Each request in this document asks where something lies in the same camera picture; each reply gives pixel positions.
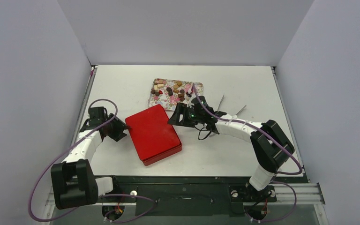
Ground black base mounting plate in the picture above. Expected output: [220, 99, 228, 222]
[59, 174, 308, 218]

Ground metal tweezers on table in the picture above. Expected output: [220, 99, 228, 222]
[209, 94, 248, 138]

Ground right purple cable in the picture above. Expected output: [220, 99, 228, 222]
[191, 83, 304, 224]

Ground red chocolate box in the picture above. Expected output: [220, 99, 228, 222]
[142, 144, 182, 166]

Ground floral serving tray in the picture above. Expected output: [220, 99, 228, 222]
[148, 78, 204, 111]

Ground red box lid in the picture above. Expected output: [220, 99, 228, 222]
[125, 105, 182, 161]

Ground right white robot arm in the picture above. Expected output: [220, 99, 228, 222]
[167, 96, 299, 201]

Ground black looped cable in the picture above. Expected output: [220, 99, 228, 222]
[195, 124, 213, 141]

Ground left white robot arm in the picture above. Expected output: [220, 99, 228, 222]
[50, 106, 129, 210]

